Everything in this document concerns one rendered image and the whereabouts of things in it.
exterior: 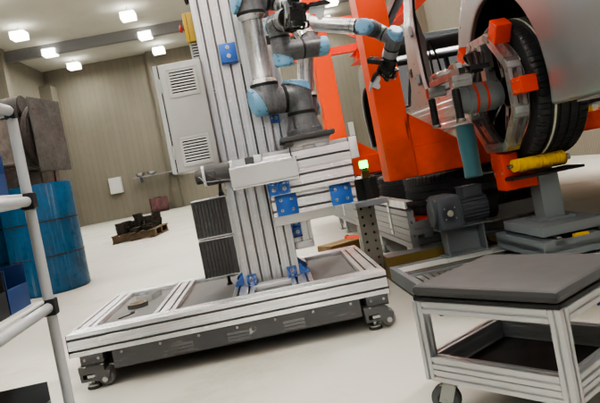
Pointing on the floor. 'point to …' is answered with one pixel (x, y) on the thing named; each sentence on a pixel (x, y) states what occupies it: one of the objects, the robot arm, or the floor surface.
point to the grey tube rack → (18, 304)
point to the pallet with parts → (126, 230)
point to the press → (36, 141)
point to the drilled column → (369, 233)
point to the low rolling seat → (514, 327)
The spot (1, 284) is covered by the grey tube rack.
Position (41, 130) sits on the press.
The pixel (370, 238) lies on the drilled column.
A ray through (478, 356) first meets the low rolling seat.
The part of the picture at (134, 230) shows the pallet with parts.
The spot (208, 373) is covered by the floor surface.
